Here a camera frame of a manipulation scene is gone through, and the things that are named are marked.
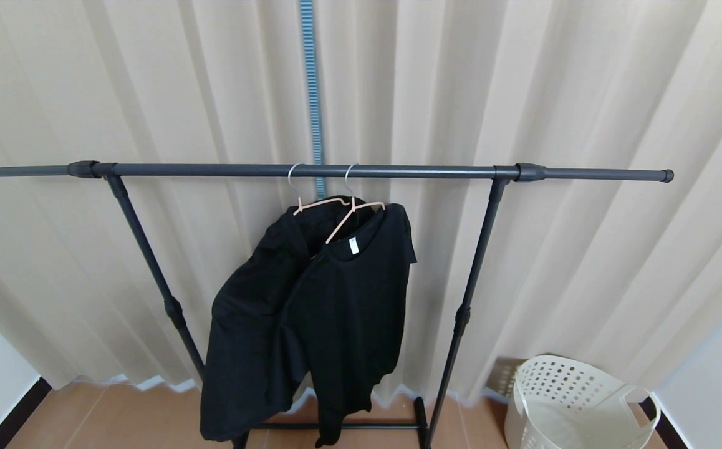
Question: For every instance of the pink clothes hanger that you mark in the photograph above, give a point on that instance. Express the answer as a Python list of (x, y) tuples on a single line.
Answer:
[(350, 215), (317, 202)]

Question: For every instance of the black garment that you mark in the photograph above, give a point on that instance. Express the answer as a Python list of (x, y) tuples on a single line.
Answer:
[(355, 312)]

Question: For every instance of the black shorts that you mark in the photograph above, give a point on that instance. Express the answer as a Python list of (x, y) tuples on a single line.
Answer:
[(249, 330)]

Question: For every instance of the black clothes rack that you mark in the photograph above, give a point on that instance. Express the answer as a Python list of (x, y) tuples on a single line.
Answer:
[(429, 171)]

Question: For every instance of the white laundry basket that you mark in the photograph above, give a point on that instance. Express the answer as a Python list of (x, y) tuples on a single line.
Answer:
[(585, 411)]

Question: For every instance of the beige curtain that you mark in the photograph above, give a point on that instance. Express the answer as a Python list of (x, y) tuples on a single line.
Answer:
[(149, 75)]

